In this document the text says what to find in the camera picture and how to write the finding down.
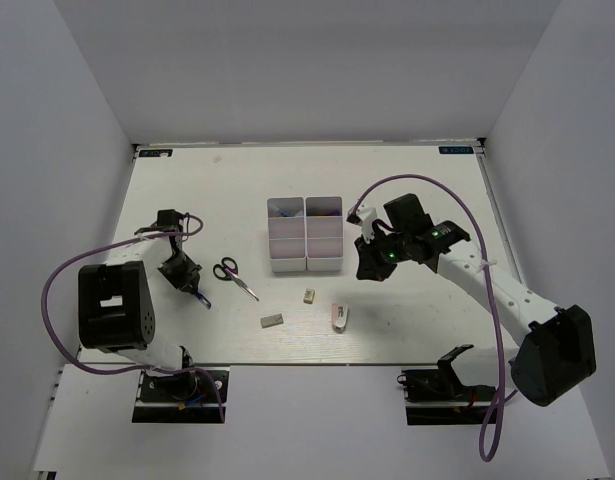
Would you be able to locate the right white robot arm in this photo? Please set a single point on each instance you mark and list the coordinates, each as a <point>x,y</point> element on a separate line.
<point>556,349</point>

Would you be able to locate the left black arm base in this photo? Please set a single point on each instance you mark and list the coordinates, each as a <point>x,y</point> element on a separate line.
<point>183,399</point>

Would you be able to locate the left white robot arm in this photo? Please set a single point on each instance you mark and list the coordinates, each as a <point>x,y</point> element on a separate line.
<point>115,309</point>

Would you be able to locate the grey eraser block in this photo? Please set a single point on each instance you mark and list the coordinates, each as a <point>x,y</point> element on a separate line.
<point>271,321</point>

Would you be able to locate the blue pen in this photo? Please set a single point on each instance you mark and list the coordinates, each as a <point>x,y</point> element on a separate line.
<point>282,213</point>
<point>205,302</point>

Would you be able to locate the black handled scissors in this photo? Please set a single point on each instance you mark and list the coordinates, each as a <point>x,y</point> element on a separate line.
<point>227,270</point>

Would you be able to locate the left corner label sticker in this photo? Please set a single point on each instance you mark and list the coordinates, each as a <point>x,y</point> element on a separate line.
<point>155,153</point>

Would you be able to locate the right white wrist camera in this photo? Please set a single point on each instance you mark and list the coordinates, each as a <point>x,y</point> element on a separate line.
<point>363,216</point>

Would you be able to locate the pink white stapler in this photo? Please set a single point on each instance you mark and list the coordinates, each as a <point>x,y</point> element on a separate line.
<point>339,317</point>

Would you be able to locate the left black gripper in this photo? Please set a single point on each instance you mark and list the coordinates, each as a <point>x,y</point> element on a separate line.
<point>191,275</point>

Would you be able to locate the corner label sticker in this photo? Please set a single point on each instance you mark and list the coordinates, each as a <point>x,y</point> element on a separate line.
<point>455,150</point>
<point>155,153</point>

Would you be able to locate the white divided container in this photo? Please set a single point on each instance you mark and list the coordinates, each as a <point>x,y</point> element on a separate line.
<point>287,236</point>
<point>324,236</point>

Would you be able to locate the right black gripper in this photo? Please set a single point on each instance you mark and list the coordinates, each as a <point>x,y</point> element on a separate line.
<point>370,268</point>

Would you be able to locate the yellow eraser with barcode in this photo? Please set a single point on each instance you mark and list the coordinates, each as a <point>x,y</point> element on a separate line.
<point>309,296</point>

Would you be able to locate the right white divided container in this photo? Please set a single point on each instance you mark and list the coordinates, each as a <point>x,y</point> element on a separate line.
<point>324,236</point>

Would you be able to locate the left white divided container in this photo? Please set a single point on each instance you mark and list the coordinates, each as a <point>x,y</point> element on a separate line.
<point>287,236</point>

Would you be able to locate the right corner label sticker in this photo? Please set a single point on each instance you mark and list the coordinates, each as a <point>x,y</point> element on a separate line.
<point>455,150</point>

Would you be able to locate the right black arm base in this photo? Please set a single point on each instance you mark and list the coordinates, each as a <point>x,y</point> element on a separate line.
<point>436,395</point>

